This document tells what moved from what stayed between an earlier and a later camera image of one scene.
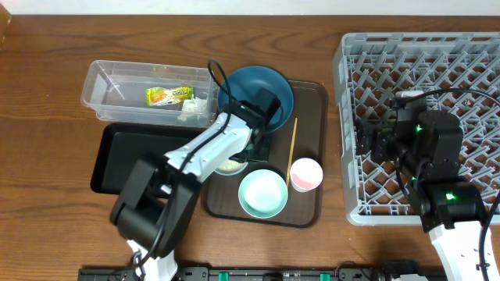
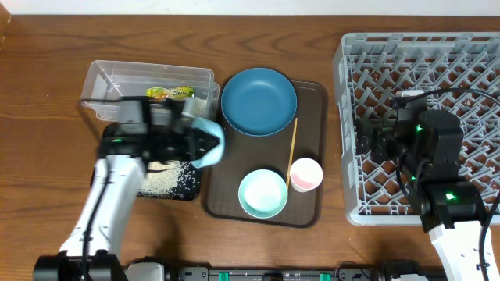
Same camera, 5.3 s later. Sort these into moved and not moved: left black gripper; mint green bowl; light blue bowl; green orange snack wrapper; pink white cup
Moved: left black gripper; light blue bowl
Not moved: green orange snack wrapper; mint green bowl; pink white cup
